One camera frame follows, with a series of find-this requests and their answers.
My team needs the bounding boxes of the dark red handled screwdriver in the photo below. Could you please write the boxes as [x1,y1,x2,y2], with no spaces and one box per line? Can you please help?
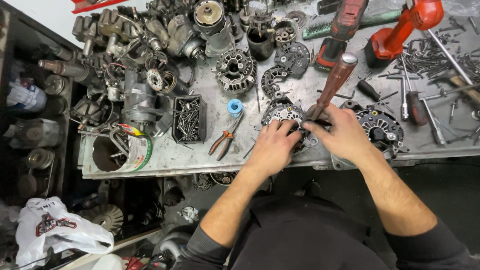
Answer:
[400,55,428,127]

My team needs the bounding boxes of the alternator with black cover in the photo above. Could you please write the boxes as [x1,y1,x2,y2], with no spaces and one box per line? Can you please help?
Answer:
[354,108,410,156]

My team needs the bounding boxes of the grey alternator with rectifier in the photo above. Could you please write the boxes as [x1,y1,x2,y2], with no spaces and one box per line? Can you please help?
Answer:
[260,98,319,155]

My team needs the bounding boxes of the brown handled screwdriver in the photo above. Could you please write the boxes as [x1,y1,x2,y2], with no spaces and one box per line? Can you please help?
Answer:
[310,52,359,121]

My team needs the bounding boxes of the pile of screws and bolts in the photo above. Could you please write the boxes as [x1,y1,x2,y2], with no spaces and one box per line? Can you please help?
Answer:
[379,17,480,84]

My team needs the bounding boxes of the black tray of screws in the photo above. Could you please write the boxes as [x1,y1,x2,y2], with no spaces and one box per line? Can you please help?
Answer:
[171,94,208,145]

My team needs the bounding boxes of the person's right hand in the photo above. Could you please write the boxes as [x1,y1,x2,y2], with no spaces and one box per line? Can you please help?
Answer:
[302,103,378,166]

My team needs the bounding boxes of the black plastic alternator cover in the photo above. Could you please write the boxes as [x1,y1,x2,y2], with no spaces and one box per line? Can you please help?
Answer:
[274,41,311,75]

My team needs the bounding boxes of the open tin can with parts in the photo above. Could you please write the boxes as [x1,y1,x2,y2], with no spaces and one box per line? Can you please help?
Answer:
[91,124,154,173]

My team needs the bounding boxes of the black handled screwdriver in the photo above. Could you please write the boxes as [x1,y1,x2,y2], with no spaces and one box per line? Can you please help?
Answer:
[356,79,395,114]

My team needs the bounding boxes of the red impact driver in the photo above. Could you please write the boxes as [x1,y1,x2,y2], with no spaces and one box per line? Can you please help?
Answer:
[364,0,445,69]

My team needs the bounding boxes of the grey fan impeller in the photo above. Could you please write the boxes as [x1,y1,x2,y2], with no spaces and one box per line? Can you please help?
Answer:
[89,203,125,234]

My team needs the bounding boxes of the red black cordless drill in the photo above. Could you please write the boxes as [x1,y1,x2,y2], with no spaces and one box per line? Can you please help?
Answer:
[314,0,370,73]

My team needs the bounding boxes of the steel socket nut driver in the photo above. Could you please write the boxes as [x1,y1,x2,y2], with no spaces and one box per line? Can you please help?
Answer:
[386,74,410,121]

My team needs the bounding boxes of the crumpled white paper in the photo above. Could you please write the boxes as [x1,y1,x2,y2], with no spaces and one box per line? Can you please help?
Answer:
[177,206,200,224]

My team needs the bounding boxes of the dark shelf with parts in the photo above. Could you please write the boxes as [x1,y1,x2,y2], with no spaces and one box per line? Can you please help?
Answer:
[0,11,74,205]

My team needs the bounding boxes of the black rectifier plate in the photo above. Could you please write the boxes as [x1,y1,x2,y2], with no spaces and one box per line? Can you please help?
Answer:
[261,66,292,98]

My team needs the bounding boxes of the person's black clothing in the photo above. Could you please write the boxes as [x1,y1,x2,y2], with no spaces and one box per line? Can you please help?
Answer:
[170,191,480,270]

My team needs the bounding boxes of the blue tape roll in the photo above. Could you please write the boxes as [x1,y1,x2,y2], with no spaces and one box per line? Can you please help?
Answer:
[227,99,245,118]

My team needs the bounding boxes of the wooden handled hammer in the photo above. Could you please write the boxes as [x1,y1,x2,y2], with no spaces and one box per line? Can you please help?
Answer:
[427,29,480,105]

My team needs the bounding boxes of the green wire brush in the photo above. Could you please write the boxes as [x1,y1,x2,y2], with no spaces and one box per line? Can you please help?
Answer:
[302,10,403,41]

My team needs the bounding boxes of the black hex key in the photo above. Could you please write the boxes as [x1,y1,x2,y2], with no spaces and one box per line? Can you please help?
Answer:
[316,89,356,100]

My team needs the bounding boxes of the planetary gear housing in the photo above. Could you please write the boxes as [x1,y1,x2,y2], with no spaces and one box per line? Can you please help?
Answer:
[273,18,300,47]

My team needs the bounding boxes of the steel socket extension bar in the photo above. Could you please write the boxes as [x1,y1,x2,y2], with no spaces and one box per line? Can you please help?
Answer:
[421,98,448,147]

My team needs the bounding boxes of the white plastic bag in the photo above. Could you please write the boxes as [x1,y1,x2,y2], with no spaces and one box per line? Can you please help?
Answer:
[15,196,115,269]

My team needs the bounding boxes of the grey alternator stator housing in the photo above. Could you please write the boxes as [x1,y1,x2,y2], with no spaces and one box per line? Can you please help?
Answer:
[215,48,259,95]

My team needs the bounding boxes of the black metal cylinder housing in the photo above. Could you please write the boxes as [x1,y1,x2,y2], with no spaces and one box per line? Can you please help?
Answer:
[246,27,276,61]

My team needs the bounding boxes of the person's left hand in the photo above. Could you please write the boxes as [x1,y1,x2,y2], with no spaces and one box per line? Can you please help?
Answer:
[244,119,304,179]

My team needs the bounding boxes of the heap of starter motor parts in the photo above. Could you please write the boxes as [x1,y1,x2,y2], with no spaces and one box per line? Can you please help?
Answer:
[37,0,245,133]

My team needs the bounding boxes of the red plastic strip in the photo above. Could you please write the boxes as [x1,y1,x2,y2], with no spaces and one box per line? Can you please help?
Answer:
[71,0,129,14]

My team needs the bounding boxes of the orange black pliers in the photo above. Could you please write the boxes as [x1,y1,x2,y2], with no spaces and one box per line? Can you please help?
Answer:
[208,112,245,162]

